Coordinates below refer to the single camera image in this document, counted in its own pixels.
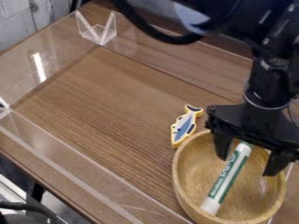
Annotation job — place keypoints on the clear acrylic corner bracket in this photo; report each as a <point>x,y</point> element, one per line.
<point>97,33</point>

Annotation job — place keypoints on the brown wooden bowl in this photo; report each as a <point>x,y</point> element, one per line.
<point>255,196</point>

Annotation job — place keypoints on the clear acrylic front wall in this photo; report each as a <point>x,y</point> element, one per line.
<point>101,195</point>

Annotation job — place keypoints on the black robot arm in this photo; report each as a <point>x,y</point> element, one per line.
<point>267,25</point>

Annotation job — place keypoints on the green white marker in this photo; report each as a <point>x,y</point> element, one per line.
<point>217,192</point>

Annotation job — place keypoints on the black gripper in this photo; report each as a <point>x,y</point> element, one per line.
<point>257,122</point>

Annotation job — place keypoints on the yellow blue fish toy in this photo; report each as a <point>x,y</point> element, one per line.
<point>184,125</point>

